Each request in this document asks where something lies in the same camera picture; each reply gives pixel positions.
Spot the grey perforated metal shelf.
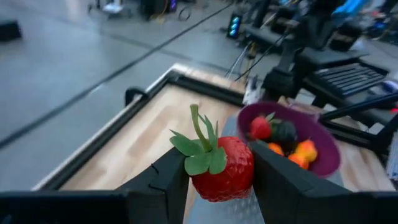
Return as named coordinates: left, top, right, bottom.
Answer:
left=186, top=114, right=345, bottom=224

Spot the black cable clip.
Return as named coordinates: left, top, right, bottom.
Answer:
left=124, top=86, right=149, bottom=107

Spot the purple metal colander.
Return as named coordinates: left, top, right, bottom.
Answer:
left=236, top=101, right=342, bottom=179

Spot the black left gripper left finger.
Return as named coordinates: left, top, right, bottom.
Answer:
left=0, top=147, right=190, bottom=224

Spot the red strawberry toy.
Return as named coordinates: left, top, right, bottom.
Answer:
left=269, top=142, right=285, bottom=156

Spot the black backlit keyboard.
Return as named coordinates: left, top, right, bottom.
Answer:
left=306, top=63, right=389, bottom=98

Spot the dark round avocado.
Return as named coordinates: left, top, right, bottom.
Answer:
left=270, top=119, right=298, bottom=147

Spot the red plastic strawberry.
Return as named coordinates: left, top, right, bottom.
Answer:
left=248, top=112, right=274, bottom=141
left=169, top=103, right=255, bottom=203

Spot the black aluminium table frame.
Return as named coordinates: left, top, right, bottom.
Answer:
left=30, top=68, right=398, bottom=192

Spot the small orange-red peach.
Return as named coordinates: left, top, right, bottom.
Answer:
left=287, top=152, right=310, bottom=170
left=294, top=139, right=318, bottom=162

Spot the computer tower with blue lights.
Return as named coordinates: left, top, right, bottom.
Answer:
left=226, top=11, right=244, bottom=40

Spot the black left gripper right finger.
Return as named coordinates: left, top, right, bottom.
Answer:
left=248, top=141, right=398, bottom=224

